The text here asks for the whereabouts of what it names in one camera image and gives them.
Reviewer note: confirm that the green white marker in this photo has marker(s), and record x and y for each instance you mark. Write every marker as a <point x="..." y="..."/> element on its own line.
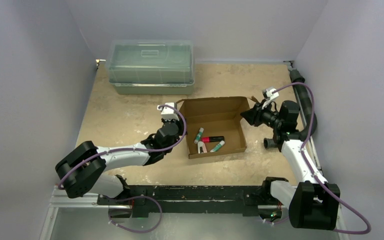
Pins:
<point x="199" y="135"/>
<point x="218" y="146"/>

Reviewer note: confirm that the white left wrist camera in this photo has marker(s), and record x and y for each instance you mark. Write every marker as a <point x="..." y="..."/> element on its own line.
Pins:
<point x="168" y="113"/>

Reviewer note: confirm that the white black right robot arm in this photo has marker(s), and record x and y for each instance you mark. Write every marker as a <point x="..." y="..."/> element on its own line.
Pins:
<point x="310" y="205"/>

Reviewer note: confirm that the clear plastic storage bin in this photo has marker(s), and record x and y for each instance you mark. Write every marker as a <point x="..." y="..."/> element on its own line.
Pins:
<point x="151" y="67"/>

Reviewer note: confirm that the brown cardboard box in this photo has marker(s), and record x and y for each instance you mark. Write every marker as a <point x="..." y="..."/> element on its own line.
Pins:
<point x="218" y="116"/>

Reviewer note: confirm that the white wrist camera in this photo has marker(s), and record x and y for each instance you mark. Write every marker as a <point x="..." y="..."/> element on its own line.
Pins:
<point x="270" y="94"/>
<point x="168" y="113"/>

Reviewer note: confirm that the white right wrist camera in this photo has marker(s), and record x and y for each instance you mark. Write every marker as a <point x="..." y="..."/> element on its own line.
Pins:
<point x="270" y="94"/>

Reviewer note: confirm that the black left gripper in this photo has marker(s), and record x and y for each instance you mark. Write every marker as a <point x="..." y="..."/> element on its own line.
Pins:
<point x="180" y="124"/>

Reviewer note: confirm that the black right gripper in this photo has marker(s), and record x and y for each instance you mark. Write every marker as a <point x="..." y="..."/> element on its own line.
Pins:
<point x="259" y="114"/>

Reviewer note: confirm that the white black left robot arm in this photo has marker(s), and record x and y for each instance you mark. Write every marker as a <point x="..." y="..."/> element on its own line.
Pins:
<point x="83" y="169"/>

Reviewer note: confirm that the red black marker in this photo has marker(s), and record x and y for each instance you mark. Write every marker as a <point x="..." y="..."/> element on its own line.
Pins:
<point x="211" y="139"/>

